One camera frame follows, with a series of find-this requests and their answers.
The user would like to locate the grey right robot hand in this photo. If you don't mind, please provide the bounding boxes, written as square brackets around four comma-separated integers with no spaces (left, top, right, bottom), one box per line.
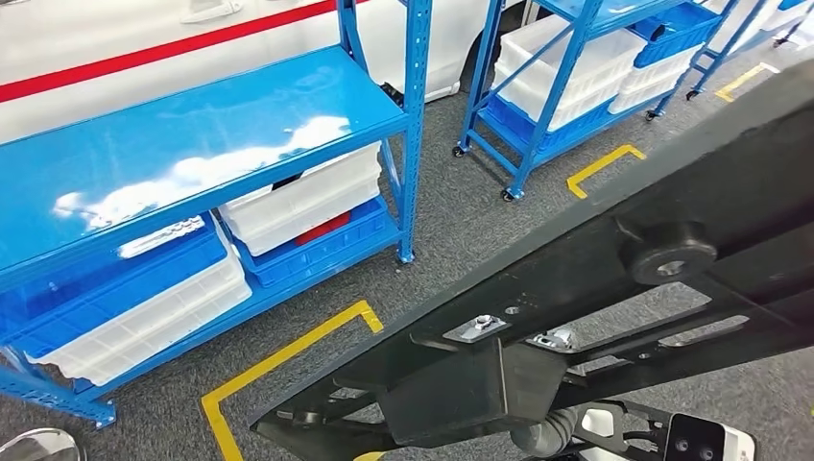
[473,314,574,350]

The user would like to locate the black plastic mounting plate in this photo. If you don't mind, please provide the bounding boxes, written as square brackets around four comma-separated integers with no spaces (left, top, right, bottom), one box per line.
[249,60,814,461]

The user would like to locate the blue wheeled shelf rack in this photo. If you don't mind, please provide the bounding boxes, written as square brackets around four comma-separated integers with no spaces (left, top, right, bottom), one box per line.
[685,0,814,103]
[451,0,745,204]

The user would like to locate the blue steel shelf rack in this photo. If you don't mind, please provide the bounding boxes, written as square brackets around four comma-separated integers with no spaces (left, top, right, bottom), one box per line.
[0,0,434,428]

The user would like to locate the blue plastic crate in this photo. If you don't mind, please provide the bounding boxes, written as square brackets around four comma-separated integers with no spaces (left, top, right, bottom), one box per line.
[0,219,230,361]
[231,195,391,289]
[476,93,637,156]
[631,1,725,70]

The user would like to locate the red plastic item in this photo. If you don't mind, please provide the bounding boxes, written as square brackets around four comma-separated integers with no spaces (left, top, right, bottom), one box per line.
[295,211,353,248]

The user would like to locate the white plastic crate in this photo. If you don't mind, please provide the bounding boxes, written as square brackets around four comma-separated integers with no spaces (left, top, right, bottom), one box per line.
[706,0,814,56]
[492,15,648,133]
[218,142,383,257]
[607,45,701,117]
[25,214,253,388]

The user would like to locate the black ribbed rubber block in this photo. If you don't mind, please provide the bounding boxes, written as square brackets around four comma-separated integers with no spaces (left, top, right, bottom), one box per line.
[379,81,406,110]

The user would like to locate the red barrier belt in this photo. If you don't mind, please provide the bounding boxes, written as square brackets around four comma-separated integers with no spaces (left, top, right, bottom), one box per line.
[0,0,371,105]

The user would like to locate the white car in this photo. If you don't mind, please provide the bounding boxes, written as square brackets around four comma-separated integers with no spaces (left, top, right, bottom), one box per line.
[0,0,539,144]

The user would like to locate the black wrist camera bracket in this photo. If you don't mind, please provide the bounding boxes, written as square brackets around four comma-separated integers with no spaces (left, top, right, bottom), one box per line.
[568,399,672,461]

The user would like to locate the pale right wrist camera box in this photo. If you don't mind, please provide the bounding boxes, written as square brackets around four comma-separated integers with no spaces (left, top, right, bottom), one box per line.
[662,413,758,461]

